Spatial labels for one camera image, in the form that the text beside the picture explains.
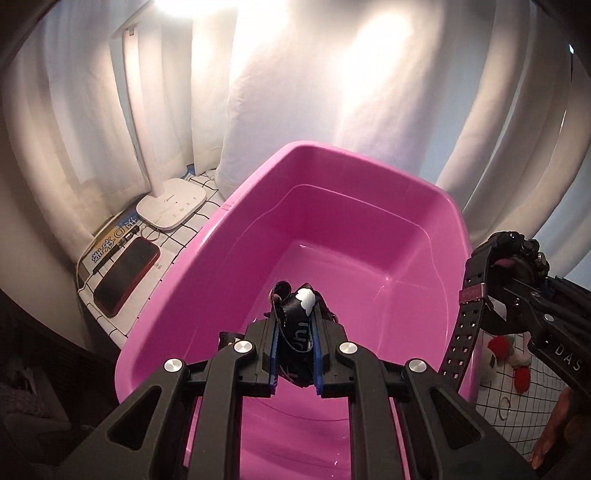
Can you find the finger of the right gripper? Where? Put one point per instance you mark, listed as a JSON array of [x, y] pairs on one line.
[[556, 314]]

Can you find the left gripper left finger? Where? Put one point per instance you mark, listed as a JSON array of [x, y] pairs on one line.
[[184, 422]]

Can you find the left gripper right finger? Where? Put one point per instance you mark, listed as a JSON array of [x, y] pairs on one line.
[[405, 421]]

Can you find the black wrist watch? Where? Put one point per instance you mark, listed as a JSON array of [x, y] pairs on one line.
[[505, 256]]

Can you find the person's hand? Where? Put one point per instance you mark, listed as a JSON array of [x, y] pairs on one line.
[[556, 422]]

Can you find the pink strawberry headband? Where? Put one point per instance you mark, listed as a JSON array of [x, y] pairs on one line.
[[501, 351]]

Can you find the red black smartphone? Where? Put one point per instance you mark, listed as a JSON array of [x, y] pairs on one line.
[[124, 275]]

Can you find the pink plastic tub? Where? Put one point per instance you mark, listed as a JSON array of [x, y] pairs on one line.
[[385, 249]]

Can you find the white black grid cloth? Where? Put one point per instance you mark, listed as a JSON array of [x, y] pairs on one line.
[[295, 426]]

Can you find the black pen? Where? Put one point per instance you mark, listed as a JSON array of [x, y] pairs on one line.
[[110, 253]]

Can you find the blue yellow booklet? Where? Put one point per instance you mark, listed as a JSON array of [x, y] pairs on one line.
[[108, 237]]

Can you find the white curtain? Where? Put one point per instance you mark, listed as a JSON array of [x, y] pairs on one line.
[[485, 99]]

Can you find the white desk lamp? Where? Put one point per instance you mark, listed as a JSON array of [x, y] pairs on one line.
[[171, 199]]

